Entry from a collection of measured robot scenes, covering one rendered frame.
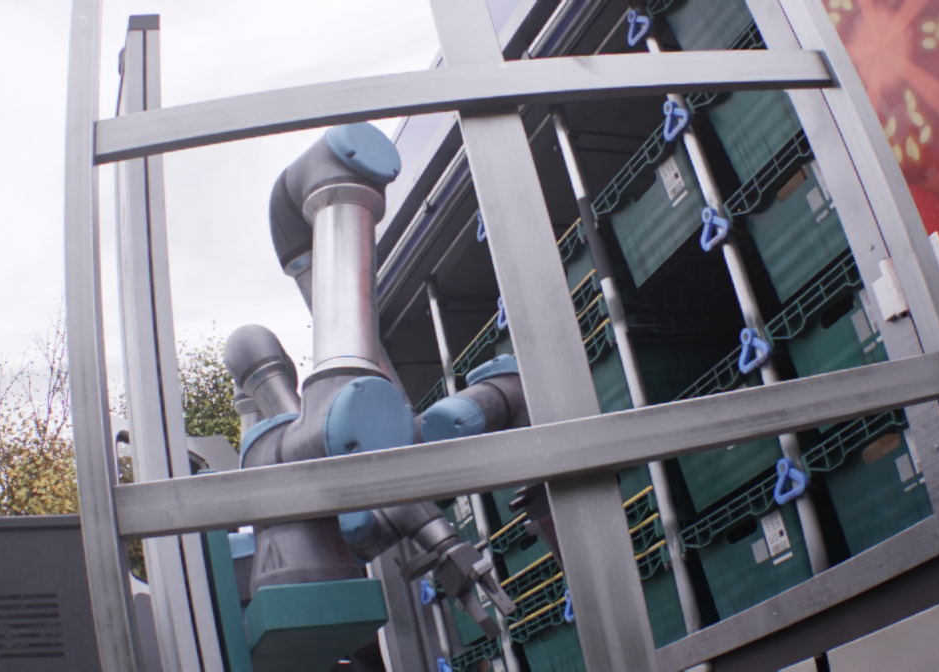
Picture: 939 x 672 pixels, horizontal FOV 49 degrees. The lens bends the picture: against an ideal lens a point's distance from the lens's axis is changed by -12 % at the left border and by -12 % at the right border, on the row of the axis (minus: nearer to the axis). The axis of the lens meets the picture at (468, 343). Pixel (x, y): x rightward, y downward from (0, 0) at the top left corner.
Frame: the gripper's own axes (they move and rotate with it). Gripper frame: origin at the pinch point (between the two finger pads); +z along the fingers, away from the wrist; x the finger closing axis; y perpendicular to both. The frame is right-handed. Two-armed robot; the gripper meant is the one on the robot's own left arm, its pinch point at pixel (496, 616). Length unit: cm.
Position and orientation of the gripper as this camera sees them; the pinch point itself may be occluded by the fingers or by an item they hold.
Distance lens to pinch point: 203.2
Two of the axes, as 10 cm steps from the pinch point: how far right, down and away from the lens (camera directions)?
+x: -1.6, 5.4, 8.3
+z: 5.9, 7.3, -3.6
